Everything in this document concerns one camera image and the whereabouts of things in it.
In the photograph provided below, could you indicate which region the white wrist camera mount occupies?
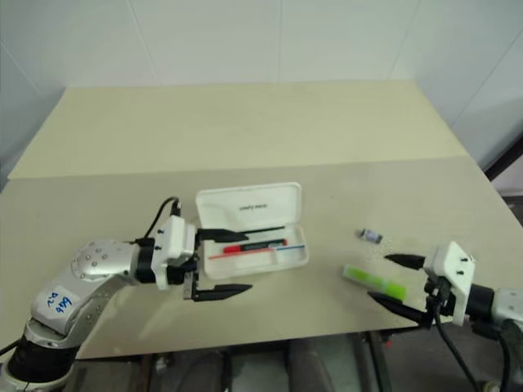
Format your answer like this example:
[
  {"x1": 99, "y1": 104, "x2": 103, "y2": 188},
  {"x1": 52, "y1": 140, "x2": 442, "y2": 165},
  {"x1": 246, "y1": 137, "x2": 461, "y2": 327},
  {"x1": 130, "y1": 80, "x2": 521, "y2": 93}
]
[
  {"x1": 150, "y1": 215, "x2": 198, "y2": 292},
  {"x1": 422, "y1": 240, "x2": 477, "y2": 327}
]

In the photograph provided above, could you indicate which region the metal table leg frame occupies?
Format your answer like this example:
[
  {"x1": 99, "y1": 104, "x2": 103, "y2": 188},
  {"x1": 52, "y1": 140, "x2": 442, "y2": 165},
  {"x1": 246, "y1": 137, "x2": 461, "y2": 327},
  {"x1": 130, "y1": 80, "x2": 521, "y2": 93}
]
[{"x1": 359, "y1": 329, "x2": 396, "y2": 392}]

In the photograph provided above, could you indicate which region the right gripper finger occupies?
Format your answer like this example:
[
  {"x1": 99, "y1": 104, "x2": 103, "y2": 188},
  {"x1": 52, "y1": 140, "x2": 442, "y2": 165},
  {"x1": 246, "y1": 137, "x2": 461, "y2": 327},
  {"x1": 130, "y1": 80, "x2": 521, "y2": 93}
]
[
  {"x1": 383, "y1": 252, "x2": 428, "y2": 271},
  {"x1": 366, "y1": 290, "x2": 435, "y2": 330}
]

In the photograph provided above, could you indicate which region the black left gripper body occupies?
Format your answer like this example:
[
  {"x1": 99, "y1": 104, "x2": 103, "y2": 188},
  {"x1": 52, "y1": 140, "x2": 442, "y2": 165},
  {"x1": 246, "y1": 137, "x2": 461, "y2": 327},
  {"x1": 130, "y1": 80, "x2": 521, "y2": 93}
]
[{"x1": 165, "y1": 229, "x2": 202, "y2": 302}]

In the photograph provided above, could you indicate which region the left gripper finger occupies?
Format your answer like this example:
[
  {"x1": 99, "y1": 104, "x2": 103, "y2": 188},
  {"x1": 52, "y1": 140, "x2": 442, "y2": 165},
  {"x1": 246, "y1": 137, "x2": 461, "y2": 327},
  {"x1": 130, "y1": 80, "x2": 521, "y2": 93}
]
[
  {"x1": 198, "y1": 228, "x2": 249, "y2": 243},
  {"x1": 190, "y1": 283, "x2": 254, "y2": 305}
]

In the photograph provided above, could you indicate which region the dark metal frame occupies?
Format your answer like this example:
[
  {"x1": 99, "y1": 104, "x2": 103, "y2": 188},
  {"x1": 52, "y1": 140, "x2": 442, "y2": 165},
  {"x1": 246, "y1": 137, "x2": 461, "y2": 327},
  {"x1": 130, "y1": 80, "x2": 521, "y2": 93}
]
[{"x1": 485, "y1": 137, "x2": 523, "y2": 183}]

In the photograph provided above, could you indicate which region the green highlighter marker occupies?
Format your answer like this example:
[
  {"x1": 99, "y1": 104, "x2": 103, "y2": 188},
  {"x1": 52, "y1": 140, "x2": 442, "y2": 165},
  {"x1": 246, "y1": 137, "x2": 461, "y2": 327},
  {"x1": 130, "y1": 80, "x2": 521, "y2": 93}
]
[{"x1": 342, "y1": 264, "x2": 409, "y2": 300}]

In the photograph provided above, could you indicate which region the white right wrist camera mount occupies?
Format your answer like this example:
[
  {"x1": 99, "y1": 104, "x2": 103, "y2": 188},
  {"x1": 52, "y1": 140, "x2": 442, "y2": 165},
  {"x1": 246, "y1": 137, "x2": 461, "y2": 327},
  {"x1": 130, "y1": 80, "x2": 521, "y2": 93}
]
[{"x1": 422, "y1": 240, "x2": 477, "y2": 327}]

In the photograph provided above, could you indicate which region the thin red and blue pencil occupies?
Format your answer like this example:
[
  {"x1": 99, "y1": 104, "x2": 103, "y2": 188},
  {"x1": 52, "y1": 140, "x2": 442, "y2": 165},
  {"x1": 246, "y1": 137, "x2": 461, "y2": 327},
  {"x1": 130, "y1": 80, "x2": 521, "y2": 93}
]
[{"x1": 208, "y1": 243, "x2": 306, "y2": 261}]

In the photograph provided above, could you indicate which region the white plastic pencil case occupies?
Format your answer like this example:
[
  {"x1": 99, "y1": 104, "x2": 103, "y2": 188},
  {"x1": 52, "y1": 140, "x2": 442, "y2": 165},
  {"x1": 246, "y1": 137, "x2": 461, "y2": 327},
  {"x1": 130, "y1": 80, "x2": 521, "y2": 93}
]
[{"x1": 194, "y1": 181, "x2": 310, "y2": 281}]

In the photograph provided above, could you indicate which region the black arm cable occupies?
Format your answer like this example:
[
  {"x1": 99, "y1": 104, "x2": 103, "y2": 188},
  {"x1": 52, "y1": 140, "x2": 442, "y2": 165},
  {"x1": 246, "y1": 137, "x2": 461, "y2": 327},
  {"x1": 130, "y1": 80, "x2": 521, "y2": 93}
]
[
  {"x1": 142, "y1": 197, "x2": 184, "y2": 243},
  {"x1": 431, "y1": 285, "x2": 516, "y2": 392}
]

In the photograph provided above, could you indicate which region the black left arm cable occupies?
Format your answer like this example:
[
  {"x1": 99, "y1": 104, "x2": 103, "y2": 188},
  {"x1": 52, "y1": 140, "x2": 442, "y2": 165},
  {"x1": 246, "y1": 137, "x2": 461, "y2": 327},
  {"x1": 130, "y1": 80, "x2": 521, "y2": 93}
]
[{"x1": 142, "y1": 197, "x2": 184, "y2": 243}]

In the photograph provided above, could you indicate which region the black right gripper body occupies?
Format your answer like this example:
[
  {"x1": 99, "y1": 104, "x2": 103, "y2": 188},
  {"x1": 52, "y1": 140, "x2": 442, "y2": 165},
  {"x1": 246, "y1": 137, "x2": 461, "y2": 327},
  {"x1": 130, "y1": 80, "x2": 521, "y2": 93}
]
[{"x1": 422, "y1": 274, "x2": 458, "y2": 326}]

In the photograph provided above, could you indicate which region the red marker with black barrel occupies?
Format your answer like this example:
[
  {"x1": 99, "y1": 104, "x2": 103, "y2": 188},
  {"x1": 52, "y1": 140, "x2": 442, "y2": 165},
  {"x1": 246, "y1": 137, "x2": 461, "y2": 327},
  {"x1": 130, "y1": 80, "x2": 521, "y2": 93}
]
[{"x1": 222, "y1": 239, "x2": 289, "y2": 254}]

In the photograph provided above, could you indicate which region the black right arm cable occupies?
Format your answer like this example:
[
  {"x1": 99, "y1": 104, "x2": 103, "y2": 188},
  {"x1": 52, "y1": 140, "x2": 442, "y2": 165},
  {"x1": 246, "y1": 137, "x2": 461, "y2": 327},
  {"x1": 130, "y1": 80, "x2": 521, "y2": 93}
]
[{"x1": 431, "y1": 285, "x2": 516, "y2": 392}]

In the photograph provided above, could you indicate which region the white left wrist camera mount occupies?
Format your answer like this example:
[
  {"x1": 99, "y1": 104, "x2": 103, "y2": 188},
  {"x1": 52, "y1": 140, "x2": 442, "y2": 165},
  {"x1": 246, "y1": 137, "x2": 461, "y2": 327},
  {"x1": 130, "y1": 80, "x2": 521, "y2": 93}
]
[{"x1": 150, "y1": 215, "x2": 198, "y2": 292}]

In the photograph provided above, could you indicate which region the white handwritten label sticker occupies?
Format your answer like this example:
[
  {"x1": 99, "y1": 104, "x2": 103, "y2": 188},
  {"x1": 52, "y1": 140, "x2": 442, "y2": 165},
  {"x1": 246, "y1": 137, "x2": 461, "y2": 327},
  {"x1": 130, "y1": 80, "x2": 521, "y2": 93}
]
[{"x1": 39, "y1": 289, "x2": 82, "y2": 319}]

